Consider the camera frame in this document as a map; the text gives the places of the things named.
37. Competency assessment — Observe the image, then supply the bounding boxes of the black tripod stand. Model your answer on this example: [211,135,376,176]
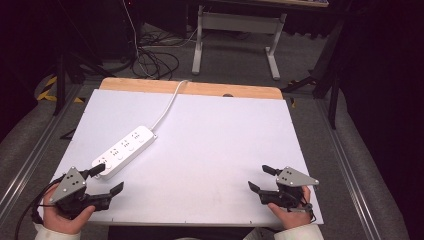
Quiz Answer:
[280,18,348,130]
[49,46,116,117]

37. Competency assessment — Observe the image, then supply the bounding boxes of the person's right hand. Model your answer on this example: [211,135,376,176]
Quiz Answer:
[267,185,314,231]

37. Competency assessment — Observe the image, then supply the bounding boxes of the person's left hand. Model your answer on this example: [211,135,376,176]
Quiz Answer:
[42,184,97,235]

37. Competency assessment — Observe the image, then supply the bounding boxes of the white power strip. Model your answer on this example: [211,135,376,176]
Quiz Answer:
[91,125,159,181]

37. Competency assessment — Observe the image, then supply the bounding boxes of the aluminium floor rail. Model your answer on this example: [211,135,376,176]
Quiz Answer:
[0,84,84,216]
[314,99,379,240]

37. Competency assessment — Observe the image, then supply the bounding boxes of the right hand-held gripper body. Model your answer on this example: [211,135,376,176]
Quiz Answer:
[259,166,320,210]

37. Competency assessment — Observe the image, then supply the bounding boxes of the white floor cable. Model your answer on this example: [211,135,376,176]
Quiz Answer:
[122,0,198,80]

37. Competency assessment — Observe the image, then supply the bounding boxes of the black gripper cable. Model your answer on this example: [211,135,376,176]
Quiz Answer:
[14,175,65,240]
[287,194,318,224]

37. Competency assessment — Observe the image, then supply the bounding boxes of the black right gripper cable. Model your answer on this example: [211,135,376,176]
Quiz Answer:
[287,194,318,224]

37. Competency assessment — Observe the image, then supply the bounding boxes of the white metal desk frame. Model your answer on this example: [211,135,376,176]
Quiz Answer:
[191,4,288,81]

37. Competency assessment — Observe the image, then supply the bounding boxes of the wooden desk top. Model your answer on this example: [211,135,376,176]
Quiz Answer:
[213,0,330,9]

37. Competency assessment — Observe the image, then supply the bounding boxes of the wooden table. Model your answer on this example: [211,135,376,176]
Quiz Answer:
[99,77,284,101]

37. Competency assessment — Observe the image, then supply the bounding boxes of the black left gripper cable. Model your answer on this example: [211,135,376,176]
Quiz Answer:
[14,175,65,240]

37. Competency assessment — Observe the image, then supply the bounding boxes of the white power strip cable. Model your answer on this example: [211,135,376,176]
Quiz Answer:
[149,79,190,132]

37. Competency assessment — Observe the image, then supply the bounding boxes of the yellow black floor tape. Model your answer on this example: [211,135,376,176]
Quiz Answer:
[35,75,85,104]

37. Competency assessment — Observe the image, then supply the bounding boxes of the black floor cables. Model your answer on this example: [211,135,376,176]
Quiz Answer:
[130,31,181,81]

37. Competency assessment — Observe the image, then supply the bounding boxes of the white table board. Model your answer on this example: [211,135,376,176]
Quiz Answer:
[37,88,325,229]

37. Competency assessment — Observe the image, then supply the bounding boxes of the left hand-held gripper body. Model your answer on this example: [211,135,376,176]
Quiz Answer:
[49,166,111,221]

